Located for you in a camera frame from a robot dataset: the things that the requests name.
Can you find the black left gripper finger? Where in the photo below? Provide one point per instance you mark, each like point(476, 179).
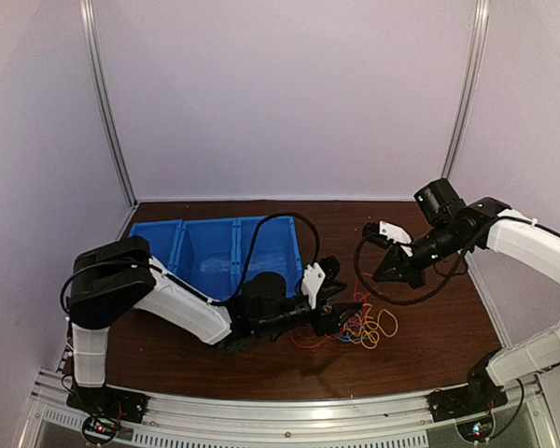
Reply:
point(346, 310)
point(334, 287)

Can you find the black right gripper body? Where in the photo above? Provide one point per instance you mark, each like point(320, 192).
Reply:
point(418, 273)

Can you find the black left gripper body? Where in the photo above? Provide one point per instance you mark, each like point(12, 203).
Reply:
point(326, 322)

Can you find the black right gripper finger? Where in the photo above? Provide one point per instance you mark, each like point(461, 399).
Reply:
point(391, 275)
point(393, 258)

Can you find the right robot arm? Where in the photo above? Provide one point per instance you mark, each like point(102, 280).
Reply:
point(458, 228)

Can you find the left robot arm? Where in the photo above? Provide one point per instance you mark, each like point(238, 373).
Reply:
point(110, 280)

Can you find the blue plastic bin right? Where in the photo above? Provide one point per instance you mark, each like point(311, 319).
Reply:
point(276, 250)

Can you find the blue plastic bin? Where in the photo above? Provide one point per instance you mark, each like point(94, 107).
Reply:
point(205, 256)
point(163, 238)
point(276, 250)

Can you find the blue plastic bin middle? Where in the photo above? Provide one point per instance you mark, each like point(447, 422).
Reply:
point(205, 256)

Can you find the blue plastic bin left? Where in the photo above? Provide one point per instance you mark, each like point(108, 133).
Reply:
point(163, 238)

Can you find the right circuit board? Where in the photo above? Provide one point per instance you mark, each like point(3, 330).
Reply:
point(475, 431)

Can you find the circuit board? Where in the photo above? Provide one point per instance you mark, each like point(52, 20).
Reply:
point(99, 431)
point(475, 431)

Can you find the left circuit board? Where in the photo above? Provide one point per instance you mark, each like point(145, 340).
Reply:
point(99, 431)

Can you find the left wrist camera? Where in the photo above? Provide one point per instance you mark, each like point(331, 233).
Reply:
point(317, 275)

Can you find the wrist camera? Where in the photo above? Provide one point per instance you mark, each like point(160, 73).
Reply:
point(317, 275)
point(385, 234)

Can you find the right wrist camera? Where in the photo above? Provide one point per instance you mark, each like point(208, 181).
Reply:
point(385, 234)

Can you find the aluminium front rail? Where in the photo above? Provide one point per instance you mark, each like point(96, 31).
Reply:
point(402, 420)

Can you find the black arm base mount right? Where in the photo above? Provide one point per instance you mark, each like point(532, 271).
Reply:
point(455, 403)

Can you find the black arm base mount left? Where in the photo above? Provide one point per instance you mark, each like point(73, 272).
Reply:
point(114, 403)

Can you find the right aluminium frame post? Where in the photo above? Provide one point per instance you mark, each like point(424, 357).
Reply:
point(478, 37)

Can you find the aluminium frame post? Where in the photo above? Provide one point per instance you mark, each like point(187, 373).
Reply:
point(478, 37)
point(88, 23)

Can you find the left aluminium frame post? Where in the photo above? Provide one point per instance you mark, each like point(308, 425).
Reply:
point(88, 23)

